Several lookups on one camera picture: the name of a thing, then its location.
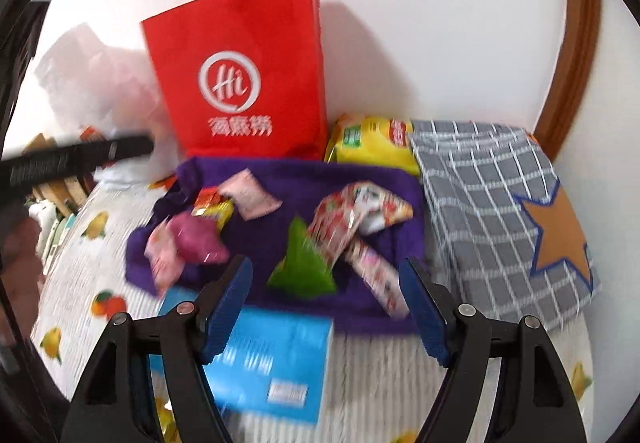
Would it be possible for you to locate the white plastic bag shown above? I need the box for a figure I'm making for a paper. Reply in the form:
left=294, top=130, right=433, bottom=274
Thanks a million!
left=32, top=23, right=176, bottom=184

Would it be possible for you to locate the fruit print lace tablecloth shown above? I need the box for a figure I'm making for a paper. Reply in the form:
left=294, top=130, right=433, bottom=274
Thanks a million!
left=30, top=173, right=596, bottom=443

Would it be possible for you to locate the shiny red gold snack packet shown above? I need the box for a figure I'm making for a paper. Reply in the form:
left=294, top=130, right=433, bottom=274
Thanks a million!
left=191, top=189, right=236, bottom=226

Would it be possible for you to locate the blue tissue pack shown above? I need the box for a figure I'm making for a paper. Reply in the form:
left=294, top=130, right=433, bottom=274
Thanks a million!
left=150, top=287, right=335, bottom=425

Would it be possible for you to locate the pale pink snack packet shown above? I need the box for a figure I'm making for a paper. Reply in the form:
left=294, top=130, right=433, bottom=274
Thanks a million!
left=218, top=169, right=283, bottom=222

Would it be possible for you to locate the yellow snack bag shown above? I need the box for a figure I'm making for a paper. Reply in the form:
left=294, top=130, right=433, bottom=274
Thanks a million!
left=324, top=114, right=421, bottom=176

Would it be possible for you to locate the purple snack packet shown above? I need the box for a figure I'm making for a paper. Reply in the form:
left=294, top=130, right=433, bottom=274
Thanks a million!
left=167, top=212, right=231, bottom=266

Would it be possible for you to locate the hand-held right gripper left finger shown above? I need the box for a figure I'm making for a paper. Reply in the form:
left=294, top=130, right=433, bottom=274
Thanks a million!
left=65, top=254, right=254, bottom=443

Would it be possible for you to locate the person's left forearm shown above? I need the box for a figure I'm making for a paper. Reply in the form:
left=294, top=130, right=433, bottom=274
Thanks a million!
left=0, top=215, right=46, bottom=339

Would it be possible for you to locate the purple cloth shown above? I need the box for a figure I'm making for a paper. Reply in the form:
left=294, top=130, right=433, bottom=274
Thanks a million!
left=124, top=155, right=427, bottom=336

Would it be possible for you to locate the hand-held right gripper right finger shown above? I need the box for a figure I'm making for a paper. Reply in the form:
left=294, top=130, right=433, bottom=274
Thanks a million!
left=397, top=255, right=588, bottom=443

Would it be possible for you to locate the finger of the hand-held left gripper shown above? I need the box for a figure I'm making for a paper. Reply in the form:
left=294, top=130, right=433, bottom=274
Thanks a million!
left=111, top=135, right=155, bottom=160

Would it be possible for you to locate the brown wooden frame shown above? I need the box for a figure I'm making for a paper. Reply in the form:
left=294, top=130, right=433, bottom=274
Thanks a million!
left=532, top=0, right=603, bottom=164

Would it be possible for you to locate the pink red snack packet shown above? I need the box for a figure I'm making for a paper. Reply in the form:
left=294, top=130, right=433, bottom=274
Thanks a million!
left=144, top=218, right=188, bottom=296

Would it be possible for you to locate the grey checked cloth with star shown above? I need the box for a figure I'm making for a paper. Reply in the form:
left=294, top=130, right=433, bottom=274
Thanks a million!
left=406, top=119, right=602, bottom=331

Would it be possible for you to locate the red paper bag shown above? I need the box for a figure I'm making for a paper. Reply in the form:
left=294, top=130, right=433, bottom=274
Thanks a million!
left=140, top=0, right=331, bottom=161

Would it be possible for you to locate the wooden blocks stack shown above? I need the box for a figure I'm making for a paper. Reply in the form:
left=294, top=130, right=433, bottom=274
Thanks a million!
left=30, top=173, right=93, bottom=221

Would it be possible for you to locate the green snack packet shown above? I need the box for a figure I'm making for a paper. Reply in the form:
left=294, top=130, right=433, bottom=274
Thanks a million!
left=266, top=215, right=337, bottom=301

